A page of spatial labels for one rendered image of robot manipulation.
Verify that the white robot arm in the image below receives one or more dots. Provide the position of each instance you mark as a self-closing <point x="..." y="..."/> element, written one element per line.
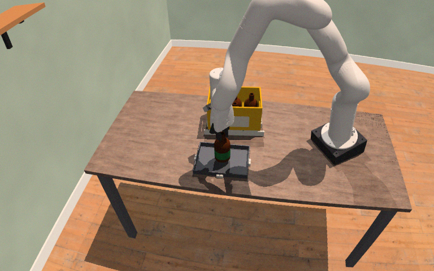
<point x="308" y="14"/>

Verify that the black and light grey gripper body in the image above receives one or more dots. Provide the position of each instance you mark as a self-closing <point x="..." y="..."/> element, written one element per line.
<point x="221" y="120"/>

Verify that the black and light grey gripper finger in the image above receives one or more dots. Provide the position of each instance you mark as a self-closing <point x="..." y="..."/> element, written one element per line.
<point x="218" y="134"/>
<point x="226" y="131"/>

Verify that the yellow wooden crate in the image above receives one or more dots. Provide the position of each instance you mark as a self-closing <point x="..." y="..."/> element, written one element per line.
<point x="245" y="118"/>

